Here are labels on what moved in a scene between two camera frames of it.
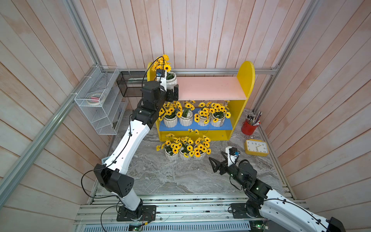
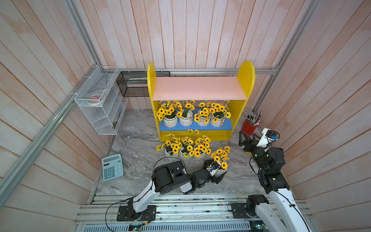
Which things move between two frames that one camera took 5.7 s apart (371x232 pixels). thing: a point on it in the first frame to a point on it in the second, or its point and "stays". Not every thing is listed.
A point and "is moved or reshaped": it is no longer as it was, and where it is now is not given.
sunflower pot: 202,117 stays
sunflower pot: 218,112 stays
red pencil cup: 251,123 stays
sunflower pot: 169,112 stays
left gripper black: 170,97 to 206,163
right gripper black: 219,166 to 253,144
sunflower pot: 202,148 stays
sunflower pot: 162,63 is moved or reshaped
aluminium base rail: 175,213 stays
